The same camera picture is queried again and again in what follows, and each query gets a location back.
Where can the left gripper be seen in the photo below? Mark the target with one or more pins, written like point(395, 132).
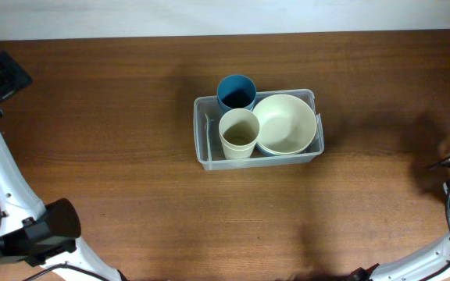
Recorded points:
point(12, 76)

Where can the white plastic spoon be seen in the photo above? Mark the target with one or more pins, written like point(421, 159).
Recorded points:
point(208, 142)

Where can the blue cup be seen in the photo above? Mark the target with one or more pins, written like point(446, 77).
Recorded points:
point(223, 108)
point(236, 90)

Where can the cream cup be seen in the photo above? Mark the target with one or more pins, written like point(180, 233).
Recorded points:
point(232, 152)
point(239, 129)

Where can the blue bowl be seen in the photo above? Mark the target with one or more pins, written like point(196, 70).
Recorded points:
point(264, 152)

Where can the cream bowl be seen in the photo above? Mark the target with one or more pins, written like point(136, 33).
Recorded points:
point(284, 144)
point(284, 113)

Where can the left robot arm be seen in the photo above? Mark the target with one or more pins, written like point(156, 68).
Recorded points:
point(48, 236)

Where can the clear plastic container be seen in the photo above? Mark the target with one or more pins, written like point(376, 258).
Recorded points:
point(209, 105)

